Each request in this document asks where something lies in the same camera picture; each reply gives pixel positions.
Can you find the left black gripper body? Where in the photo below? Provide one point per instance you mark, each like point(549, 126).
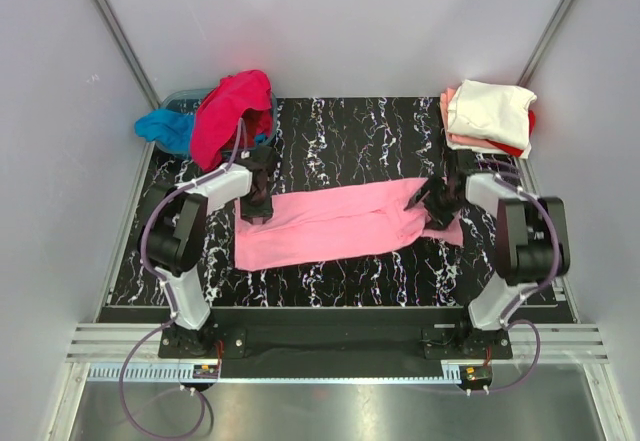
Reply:
point(257, 209)

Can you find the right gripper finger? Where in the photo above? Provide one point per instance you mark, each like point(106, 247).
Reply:
point(418, 196)
point(448, 222)

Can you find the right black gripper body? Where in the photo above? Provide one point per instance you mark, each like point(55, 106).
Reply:
point(433, 203)

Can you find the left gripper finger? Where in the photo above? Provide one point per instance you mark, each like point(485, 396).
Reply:
point(247, 211)
point(265, 211)

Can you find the light pink t-shirt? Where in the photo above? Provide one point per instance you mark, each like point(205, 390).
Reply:
point(337, 223)

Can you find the blue plastic basket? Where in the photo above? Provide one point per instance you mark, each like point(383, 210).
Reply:
point(187, 101)

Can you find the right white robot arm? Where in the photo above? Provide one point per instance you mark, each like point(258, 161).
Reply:
point(531, 247)

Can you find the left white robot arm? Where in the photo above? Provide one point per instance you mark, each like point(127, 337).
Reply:
point(173, 231)

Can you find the dark red t-shirt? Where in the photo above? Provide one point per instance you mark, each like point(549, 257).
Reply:
point(257, 127)

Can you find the peach folded t-shirt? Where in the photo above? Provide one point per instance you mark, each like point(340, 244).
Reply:
point(457, 142)

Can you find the magenta t-shirt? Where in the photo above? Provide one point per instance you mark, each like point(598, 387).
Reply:
point(220, 111)

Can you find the red folded t-shirt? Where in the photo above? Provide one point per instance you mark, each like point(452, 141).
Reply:
point(520, 150)

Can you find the blue t-shirt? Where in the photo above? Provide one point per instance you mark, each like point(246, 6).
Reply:
point(171, 131)

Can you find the white folded t-shirt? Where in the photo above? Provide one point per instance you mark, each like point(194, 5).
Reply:
point(490, 112)

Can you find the white slotted cable duct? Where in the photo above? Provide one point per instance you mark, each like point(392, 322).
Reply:
point(192, 373)

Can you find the aluminium front rail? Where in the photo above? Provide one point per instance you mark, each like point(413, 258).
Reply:
point(559, 343)

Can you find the left aluminium corner post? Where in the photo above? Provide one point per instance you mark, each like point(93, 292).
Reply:
point(123, 44)

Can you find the aluminium corner post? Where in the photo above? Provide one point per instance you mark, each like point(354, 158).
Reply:
point(123, 44)
point(551, 30)

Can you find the right aluminium corner post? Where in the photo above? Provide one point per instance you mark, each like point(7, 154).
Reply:
point(551, 30)

